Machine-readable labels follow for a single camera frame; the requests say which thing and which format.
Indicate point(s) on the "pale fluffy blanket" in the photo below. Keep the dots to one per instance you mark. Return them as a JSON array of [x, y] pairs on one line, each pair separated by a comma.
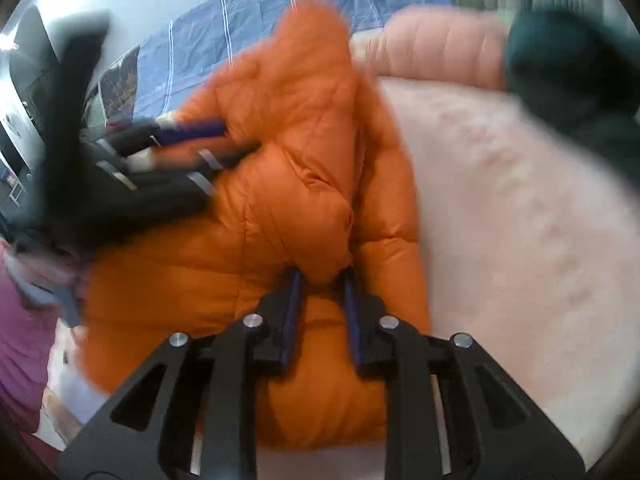
[[500, 235]]

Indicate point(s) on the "orange puffer jacket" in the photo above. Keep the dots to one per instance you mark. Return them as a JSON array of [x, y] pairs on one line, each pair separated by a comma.
[[300, 185]]

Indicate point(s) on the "dark floral pillow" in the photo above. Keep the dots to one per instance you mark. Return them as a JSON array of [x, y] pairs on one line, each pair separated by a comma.
[[122, 80]]

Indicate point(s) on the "dark green cloth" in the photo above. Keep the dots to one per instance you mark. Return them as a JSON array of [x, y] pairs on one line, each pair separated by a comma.
[[560, 70]]

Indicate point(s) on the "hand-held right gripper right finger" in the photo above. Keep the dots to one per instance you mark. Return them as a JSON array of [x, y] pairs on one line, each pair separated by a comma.
[[351, 320]]

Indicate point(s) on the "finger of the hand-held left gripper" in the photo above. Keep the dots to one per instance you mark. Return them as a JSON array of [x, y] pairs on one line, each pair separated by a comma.
[[225, 156], [200, 129]]

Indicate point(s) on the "pink puffer jacket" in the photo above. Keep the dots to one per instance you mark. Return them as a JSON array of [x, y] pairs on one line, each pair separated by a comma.
[[440, 45]]

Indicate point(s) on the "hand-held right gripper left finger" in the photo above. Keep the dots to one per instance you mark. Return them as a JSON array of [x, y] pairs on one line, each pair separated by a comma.
[[292, 310]]

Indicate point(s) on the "blue plaid bed sheet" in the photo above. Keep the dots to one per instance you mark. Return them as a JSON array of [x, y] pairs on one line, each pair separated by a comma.
[[240, 20]]

